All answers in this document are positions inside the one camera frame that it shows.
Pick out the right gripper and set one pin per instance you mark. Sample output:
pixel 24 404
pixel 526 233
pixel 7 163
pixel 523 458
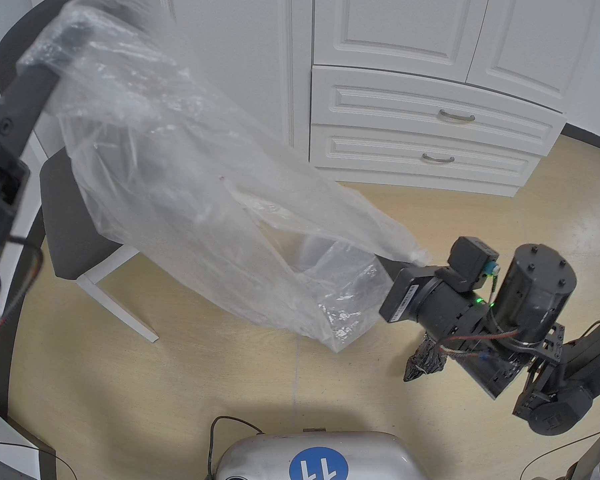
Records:
pixel 430 303

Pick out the clear plastic bag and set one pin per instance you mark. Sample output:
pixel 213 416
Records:
pixel 190 168

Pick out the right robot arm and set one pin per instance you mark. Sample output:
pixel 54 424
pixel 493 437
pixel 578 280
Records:
pixel 535 293

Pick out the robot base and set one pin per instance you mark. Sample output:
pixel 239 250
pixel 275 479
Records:
pixel 370 453

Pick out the crumpled black plastic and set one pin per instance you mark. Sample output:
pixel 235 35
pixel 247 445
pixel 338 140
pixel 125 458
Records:
pixel 425 363

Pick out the white trash bin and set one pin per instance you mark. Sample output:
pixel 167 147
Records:
pixel 320 253

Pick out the white chair grey padding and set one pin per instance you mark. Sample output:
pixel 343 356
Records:
pixel 65 248

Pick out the white wardrobe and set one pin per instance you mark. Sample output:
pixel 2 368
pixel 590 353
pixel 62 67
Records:
pixel 405 18

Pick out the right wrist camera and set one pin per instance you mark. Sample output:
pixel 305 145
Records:
pixel 470 260

